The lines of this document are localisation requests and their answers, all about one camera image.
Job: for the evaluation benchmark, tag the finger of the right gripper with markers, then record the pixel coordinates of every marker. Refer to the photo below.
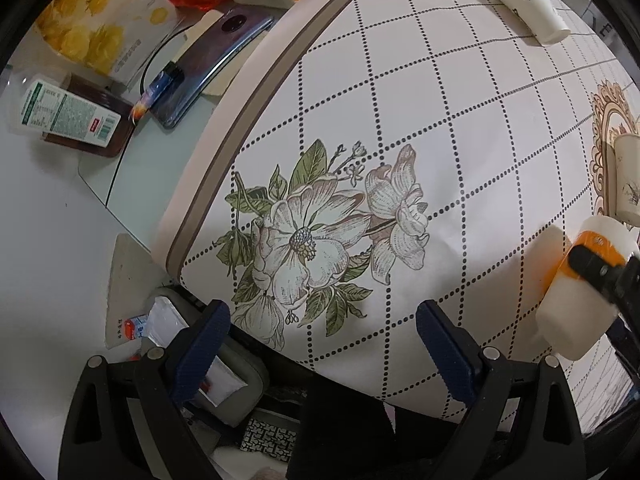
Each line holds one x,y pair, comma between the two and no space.
617,283

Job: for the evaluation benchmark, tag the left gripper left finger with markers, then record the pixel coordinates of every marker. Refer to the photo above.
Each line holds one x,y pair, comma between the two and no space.
167,378

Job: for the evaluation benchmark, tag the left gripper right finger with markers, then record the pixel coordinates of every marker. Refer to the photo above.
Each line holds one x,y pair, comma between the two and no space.
479,378

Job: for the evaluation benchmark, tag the white and orange paper cup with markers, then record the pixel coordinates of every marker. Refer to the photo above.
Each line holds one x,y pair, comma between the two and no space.
572,317

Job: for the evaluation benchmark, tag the white floral ceramic cup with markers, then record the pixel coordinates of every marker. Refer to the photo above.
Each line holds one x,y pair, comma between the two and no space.
627,163

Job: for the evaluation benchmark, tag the floral diamond-pattern tablecloth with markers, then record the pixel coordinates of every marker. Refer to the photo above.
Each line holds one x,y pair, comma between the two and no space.
372,154

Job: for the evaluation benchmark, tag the white green tube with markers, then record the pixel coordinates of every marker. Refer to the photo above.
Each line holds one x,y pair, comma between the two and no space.
35,100

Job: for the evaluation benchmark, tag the brown wallet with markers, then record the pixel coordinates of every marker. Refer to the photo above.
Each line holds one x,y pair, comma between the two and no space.
92,119

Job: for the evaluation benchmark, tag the purple smartphone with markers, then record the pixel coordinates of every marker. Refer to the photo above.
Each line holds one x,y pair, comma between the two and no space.
173,91

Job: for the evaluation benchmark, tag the yellow flower-print bag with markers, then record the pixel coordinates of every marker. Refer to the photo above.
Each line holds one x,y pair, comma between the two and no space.
112,37

